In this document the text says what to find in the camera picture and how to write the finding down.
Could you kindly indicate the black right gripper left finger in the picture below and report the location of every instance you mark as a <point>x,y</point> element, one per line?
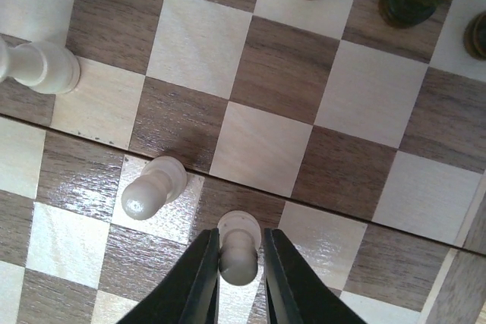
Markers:
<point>190,291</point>

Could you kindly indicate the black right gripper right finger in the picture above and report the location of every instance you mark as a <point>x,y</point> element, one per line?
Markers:
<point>294,292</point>

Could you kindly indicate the white pawn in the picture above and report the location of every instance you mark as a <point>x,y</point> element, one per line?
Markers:
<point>161,181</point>
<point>239,241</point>

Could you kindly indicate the wooden chess board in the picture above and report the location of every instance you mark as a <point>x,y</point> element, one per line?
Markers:
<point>365,144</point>

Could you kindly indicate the white queen piece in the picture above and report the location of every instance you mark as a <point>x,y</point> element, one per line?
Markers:
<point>44,67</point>

